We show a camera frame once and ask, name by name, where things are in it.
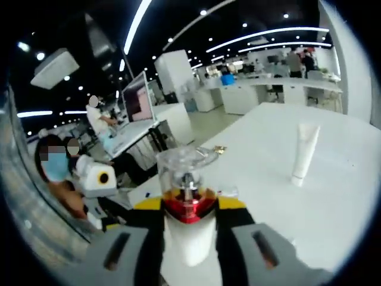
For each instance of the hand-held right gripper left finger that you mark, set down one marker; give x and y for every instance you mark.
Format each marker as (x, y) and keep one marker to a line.
(143, 247)

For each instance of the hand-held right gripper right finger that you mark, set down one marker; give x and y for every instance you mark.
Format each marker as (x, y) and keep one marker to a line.
(238, 253)

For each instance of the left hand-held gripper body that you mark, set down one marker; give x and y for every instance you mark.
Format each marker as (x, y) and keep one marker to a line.
(92, 184)

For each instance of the white skincare bottle red collar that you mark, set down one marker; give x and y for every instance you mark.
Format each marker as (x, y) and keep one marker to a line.
(187, 238)

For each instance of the person's plaid shirt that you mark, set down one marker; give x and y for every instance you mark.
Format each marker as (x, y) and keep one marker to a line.
(29, 193)

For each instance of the white work table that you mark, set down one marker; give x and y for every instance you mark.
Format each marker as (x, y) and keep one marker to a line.
(131, 134)

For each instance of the large display screen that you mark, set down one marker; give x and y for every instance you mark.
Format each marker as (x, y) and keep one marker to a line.
(140, 98)

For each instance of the gold patterned packet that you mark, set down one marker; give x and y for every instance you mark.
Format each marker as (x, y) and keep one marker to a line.
(220, 149)

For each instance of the white ceiling air conditioner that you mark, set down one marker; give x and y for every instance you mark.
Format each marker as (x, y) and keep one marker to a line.
(55, 68)

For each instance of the white counter with cabinets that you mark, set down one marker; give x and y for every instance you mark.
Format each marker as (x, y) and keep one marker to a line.
(238, 98)

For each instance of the blue bin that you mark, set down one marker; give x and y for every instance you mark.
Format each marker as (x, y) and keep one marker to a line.
(228, 80)

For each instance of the white square column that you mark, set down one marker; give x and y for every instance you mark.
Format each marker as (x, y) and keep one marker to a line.
(351, 74)

